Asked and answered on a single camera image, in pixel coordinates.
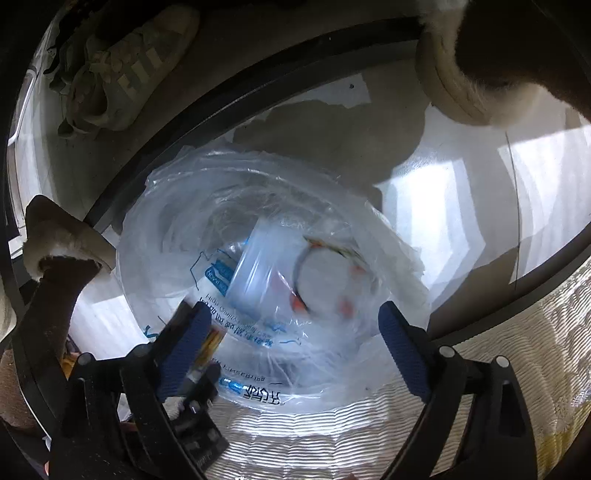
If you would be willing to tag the fuzzy slipper foot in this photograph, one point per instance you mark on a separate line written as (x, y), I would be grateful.
(53, 232)

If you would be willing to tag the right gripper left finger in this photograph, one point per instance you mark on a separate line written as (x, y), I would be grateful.
(178, 344)

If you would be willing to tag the white slipper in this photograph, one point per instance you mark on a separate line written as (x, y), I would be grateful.
(462, 99)

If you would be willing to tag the sneaker shoe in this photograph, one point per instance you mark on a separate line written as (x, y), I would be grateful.
(110, 56)

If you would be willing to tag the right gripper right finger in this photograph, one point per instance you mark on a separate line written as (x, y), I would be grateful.
(403, 342)

